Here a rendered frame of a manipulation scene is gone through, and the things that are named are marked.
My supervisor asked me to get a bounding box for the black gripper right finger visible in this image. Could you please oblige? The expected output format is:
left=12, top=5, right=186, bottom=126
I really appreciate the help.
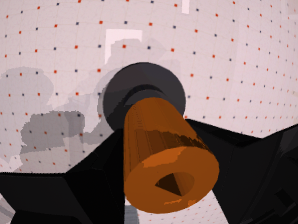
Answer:
left=186, top=119, right=298, bottom=224

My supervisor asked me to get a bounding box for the orange knob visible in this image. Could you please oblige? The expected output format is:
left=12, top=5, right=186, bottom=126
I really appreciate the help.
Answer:
left=122, top=97, right=220, bottom=214

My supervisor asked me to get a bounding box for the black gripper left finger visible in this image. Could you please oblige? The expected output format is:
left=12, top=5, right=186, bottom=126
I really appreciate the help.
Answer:
left=0, top=128, right=125, bottom=224

